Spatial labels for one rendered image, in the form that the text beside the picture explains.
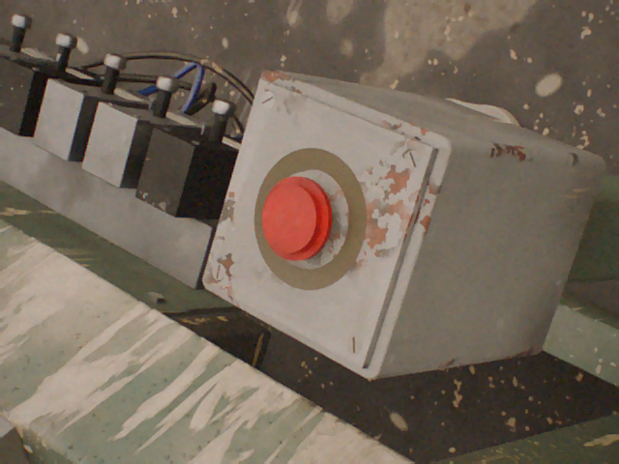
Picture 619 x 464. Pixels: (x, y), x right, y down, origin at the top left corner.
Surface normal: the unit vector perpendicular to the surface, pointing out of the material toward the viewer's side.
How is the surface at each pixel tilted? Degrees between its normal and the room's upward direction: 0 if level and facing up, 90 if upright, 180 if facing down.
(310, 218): 0
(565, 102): 0
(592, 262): 90
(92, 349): 54
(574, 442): 90
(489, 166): 90
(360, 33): 0
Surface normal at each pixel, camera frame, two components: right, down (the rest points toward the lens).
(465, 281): 0.74, 0.35
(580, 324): -0.62, -0.01
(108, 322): -0.13, -0.76
